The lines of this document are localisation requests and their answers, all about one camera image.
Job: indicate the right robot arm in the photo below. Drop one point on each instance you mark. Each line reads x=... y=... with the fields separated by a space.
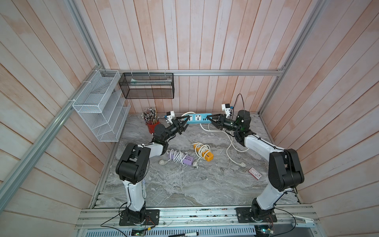
x=284 y=167

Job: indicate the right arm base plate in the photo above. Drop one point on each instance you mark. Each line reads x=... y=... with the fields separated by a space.
x=255 y=215

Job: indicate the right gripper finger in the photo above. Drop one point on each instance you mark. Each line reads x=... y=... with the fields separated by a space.
x=216 y=124
x=214 y=117

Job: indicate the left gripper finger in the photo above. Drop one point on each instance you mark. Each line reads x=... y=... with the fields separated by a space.
x=183 y=126
x=183 y=118

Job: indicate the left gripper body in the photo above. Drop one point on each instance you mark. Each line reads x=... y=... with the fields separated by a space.
x=174 y=128

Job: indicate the white wire mesh shelf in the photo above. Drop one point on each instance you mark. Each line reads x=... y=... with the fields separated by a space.
x=101 y=105

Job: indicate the red pencil cup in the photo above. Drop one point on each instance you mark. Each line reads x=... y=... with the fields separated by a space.
x=151 y=127

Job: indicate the pink white card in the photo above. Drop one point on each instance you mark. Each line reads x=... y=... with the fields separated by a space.
x=255 y=173

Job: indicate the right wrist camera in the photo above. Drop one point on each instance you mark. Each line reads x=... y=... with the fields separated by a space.
x=227 y=109

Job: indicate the bundle of pencils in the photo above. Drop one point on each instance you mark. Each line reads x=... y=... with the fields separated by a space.
x=150 y=116

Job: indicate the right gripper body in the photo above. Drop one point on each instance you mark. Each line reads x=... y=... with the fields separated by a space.
x=220 y=121

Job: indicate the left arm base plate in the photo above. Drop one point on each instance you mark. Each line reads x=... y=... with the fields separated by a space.
x=144 y=217

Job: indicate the black mesh basket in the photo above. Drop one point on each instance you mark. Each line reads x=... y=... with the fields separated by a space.
x=147 y=85

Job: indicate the orange power strip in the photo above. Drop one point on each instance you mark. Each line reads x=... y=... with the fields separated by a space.
x=203 y=151

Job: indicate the black marker pen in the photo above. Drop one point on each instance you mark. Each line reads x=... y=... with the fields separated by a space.
x=192 y=234

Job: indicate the horizontal aluminium wall rail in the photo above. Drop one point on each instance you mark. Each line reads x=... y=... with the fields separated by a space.
x=226 y=72

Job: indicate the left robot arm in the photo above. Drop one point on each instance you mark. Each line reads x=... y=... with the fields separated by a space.
x=133 y=166

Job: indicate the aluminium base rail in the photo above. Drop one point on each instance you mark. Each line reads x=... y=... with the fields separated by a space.
x=208 y=221

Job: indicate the purple power strip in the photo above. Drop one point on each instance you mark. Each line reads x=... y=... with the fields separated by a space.
x=180 y=157

